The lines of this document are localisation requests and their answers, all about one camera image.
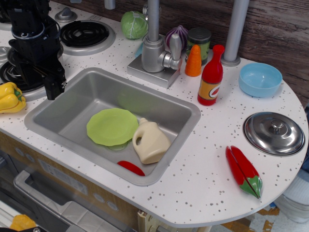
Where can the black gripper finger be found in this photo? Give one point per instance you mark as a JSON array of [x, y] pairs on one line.
[[54, 85]]

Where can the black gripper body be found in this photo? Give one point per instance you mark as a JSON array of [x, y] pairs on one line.
[[36, 50]]

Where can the red ketchup bottle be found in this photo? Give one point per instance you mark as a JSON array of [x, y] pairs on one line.
[[211, 78]]

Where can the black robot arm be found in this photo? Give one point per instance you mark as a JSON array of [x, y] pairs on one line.
[[30, 19]]

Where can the silver sink basin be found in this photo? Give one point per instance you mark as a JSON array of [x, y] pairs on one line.
[[64, 121]]

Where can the red item in sink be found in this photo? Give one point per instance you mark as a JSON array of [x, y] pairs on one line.
[[131, 167]]

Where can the front stove burner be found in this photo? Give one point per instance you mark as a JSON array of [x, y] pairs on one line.
[[21, 82]]

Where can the stove burner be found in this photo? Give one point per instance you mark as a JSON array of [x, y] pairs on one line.
[[86, 37], [21, 82]]

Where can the yellow toy bell pepper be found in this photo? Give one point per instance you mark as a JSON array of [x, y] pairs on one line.
[[11, 98]]

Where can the rear stove burner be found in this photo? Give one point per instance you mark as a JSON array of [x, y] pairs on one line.
[[86, 37]]

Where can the grey stove knob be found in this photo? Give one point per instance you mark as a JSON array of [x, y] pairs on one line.
[[66, 15]]

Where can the green plastic plate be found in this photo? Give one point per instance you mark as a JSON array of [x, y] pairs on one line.
[[112, 127]]

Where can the green toy cabbage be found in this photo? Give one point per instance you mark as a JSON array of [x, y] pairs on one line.
[[134, 25]]

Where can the silver toy faucet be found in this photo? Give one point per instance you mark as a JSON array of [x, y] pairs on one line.
[[155, 64]]

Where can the cream detergent jug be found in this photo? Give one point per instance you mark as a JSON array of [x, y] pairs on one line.
[[149, 142]]

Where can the purple toy onion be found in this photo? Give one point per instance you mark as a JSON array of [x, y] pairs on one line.
[[181, 31]]

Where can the orange toy carrot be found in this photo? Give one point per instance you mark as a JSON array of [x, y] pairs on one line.
[[193, 64]]

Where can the green labelled can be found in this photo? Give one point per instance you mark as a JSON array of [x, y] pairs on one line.
[[201, 37]]

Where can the grey support pole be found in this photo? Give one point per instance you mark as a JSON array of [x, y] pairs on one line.
[[230, 57]]

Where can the light blue bowl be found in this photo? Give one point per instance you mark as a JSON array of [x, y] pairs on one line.
[[259, 79]]

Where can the red toy chili pepper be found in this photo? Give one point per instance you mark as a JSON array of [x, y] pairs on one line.
[[244, 173]]

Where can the steel pot lid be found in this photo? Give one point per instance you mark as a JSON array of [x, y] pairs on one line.
[[274, 133]]

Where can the oven door handle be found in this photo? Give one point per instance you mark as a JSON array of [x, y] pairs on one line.
[[48, 209]]

